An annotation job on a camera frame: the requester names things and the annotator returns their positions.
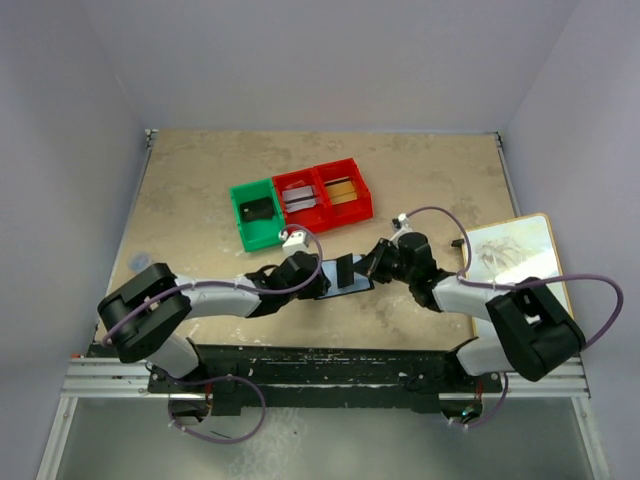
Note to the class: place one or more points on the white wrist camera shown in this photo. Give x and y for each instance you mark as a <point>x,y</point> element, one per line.
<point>401,226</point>
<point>294,239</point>

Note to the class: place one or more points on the aluminium frame profile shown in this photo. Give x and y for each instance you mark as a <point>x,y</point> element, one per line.
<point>98,378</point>

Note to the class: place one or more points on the white board wooden frame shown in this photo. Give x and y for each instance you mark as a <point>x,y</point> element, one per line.
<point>512,251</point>

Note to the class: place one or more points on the right red plastic bin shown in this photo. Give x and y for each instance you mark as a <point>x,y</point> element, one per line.
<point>355,211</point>

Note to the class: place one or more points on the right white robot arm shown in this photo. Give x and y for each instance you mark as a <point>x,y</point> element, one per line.
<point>535,334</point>

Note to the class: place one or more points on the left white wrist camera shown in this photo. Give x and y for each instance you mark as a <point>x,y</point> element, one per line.
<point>294,239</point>

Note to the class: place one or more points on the red plastic bin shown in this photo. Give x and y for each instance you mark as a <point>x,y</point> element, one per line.
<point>355,211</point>
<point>317,219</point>

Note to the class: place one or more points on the black leather card holder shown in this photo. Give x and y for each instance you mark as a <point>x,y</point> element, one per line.
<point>329,270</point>

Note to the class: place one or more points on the green plastic bin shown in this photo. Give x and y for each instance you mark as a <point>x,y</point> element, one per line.
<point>260,234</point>

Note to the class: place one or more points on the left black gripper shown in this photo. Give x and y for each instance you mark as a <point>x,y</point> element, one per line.
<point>317,287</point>

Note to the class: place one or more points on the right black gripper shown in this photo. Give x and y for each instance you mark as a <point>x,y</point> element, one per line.
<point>369,264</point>

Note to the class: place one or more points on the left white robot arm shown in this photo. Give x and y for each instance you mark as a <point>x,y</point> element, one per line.
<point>142,316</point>

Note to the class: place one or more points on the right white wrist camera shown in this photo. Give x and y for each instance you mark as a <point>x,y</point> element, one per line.
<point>401,226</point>

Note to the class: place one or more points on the middle red plastic bin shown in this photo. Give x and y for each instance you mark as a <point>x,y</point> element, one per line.
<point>317,219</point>

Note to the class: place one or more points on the gold cards stack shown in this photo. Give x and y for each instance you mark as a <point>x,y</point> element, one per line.
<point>340,191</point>

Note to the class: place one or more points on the black card holder in bin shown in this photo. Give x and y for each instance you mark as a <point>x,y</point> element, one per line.
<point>257,209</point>

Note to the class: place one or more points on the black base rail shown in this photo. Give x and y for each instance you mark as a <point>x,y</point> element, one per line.
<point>224,380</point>

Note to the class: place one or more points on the silver cards stack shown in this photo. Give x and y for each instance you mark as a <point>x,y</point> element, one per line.
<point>299,198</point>

